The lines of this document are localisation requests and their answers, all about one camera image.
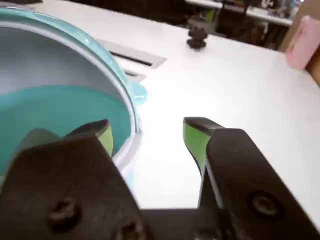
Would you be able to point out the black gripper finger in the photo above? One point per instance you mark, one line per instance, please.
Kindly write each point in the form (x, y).
(237, 187)
(62, 187)

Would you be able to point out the teal whale-shaped bin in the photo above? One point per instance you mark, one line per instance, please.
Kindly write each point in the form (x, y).
(62, 105)

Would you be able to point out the pink box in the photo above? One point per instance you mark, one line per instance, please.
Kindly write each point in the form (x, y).
(300, 45)

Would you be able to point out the white background table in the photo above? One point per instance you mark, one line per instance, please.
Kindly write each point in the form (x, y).
(250, 11)

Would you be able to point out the black tripod mount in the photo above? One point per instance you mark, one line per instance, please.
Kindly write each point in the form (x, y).
(197, 40)

